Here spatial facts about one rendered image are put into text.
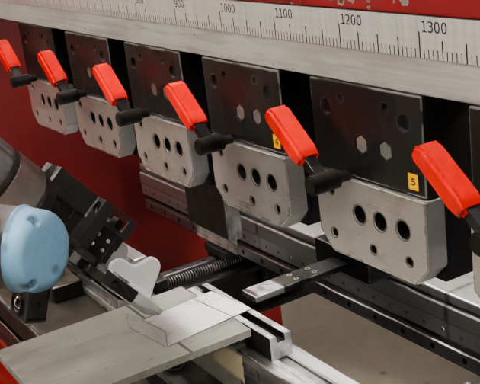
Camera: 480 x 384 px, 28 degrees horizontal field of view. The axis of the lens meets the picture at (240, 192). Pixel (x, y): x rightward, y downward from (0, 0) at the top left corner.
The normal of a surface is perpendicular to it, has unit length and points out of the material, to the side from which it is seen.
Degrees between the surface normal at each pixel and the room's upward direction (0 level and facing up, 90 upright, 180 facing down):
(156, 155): 90
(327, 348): 0
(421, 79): 90
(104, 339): 0
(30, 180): 72
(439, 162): 39
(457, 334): 90
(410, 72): 90
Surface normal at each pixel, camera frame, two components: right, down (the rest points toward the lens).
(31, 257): 0.85, 0.07
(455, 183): 0.24, -0.60
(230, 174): -0.84, 0.26
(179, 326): -0.12, -0.94
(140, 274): 0.48, 0.07
